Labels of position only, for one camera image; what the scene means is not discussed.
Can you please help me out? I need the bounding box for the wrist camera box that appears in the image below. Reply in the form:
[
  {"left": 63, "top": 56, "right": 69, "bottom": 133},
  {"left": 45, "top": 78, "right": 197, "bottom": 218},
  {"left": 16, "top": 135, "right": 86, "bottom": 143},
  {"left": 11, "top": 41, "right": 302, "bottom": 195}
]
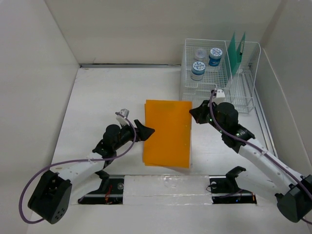
[
  {"left": 115, "top": 109, "right": 130, "bottom": 127},
  {"left": 212, "top": 89, "right": 225, "bottom": 104}
]

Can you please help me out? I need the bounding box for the metal rail at back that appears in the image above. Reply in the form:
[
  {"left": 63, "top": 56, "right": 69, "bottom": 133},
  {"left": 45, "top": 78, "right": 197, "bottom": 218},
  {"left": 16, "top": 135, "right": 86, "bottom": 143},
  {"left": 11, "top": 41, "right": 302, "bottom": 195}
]
[{"left": 80, "top": 63, "right": 181, "bottom": 69}]

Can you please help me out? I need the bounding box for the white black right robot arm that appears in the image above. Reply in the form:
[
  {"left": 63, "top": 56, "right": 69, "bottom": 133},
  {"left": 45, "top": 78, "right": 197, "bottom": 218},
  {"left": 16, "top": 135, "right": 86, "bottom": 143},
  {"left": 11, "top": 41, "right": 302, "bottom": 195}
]
[{"left": 189, "top": 100, "right": 312, "bottom": 223}]

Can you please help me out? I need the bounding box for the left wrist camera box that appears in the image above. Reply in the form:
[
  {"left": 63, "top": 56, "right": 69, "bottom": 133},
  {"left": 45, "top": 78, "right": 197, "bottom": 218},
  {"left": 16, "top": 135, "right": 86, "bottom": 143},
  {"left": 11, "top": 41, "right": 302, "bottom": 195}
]
[{"left": 115, "top": 109, "right": 130, "bottom": 127}]

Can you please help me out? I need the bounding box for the blue pin jar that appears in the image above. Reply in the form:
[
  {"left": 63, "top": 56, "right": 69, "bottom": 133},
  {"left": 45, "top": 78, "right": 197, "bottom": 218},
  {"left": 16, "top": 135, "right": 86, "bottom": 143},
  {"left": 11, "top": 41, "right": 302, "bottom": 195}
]
[
  {"left": 208, "top": 47, "right": 223, "bottom": 67},
  {"left": 191, "top": 61, "right": 206, "bottom": 81}
]

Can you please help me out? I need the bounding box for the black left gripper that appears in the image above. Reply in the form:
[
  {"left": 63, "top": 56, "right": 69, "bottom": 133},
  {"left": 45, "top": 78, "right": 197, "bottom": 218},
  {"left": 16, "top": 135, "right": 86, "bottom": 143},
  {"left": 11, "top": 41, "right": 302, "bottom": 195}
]
[{"left": 113, "top": 120, "right": 154, "bottom": 151}]

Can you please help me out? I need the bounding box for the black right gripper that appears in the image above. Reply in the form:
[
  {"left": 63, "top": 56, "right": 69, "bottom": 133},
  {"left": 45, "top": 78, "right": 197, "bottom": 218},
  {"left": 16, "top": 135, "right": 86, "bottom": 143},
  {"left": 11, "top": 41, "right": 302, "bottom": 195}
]
[{"left": 189, "top": 99, "right": 226, "bottom": 134}]

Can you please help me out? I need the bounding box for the front mounting rail with wires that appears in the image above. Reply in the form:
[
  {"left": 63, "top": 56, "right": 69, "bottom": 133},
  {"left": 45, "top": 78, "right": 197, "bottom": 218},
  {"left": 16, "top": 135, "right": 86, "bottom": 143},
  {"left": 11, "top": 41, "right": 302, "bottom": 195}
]
[{"left": 78, "top": 175, "right": 257, "bottom": 206}]

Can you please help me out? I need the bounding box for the orange file folder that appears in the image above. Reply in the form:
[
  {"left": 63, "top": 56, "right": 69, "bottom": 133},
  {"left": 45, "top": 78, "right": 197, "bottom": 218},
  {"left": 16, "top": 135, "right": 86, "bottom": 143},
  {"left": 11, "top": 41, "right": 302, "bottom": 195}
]
[{"left": 143, "top": 99, "right": 192, "bottom": 169}]

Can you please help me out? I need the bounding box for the clear paper clip jar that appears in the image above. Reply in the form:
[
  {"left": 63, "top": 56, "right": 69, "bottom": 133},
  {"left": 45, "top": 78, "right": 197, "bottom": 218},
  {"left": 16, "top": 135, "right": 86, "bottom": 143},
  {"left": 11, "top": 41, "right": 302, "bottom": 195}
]
[{"left": 194, "top": 48, "right": 207, "bottom": 61}]

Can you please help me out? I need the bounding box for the white wire desk organizer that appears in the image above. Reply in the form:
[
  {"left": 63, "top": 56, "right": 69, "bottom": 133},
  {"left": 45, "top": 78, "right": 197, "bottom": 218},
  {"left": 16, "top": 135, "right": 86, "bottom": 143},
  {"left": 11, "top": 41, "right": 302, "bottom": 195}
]
[{"left": 179, "top": 39, "right": 261, "bottom": 114}]

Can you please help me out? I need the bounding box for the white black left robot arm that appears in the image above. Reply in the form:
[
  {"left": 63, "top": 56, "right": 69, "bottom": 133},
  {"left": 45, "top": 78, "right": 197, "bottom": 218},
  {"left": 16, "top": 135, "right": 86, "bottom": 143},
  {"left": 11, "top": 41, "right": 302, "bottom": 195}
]
[{"left": 27, "top": 118, "right": 155, "bottom": 224}]

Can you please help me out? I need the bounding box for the green clip file folder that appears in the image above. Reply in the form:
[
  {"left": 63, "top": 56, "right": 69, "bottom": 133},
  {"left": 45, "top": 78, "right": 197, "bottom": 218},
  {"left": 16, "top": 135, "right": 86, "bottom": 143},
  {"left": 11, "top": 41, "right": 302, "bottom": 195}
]
[{"left": 228, "top": 32, "right": 246, "bottom": 76}]

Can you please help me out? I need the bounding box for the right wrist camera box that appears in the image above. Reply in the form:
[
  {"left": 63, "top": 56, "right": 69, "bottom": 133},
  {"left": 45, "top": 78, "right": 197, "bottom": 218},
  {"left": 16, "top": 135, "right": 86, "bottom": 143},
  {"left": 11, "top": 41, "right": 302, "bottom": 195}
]
[{"left": 212, "top": 89, "right": 225, "bottom": 104}]

